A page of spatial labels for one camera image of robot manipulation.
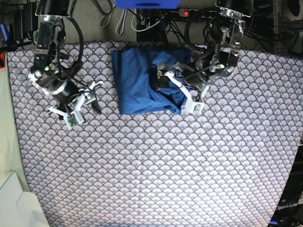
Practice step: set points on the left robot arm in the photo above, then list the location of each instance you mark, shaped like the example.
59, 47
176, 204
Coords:
218, 59

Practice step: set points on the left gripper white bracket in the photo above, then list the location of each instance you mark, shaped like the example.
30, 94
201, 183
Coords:
191, 82

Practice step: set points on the blue box top edge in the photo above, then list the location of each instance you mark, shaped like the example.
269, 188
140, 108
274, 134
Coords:
147, 4

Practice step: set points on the blue long-sleeve T-shirt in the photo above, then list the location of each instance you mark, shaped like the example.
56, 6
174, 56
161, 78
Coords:
135, 74

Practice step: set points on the blue handled clamp left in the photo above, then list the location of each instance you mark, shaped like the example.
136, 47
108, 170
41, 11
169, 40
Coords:
9, 38

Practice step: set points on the white power strip red switch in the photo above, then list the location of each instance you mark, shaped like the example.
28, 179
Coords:
191, 13

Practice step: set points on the fan-patterned tablecloth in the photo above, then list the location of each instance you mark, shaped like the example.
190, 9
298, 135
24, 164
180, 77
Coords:
224, 167

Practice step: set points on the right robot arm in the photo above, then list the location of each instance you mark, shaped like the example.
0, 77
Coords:
47, 73

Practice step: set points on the white plastic bin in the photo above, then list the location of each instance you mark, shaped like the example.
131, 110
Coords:
19, 208

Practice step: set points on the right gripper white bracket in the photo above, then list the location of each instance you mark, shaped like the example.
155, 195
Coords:
70, 109

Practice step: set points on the black power supply left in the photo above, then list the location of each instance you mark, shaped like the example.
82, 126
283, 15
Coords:
25, 21

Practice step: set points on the black OpenArm base box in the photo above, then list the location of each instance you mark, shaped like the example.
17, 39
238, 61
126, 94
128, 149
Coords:
289, 212

